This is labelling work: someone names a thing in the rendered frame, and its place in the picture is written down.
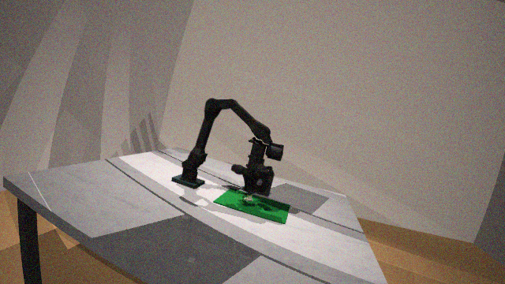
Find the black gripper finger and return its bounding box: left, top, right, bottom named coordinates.
left=242, top=175, right=253, bottom=189
left=250, top=173, right=261, bottom=189

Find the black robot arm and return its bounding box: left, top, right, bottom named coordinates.
left=179, top=98, right=284, bottom=183

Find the green circuit board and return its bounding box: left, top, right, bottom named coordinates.
left=213, top=188, right=290, bottom=224

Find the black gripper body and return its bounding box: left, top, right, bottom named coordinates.
left=231, top=153, right=274, bottom=177

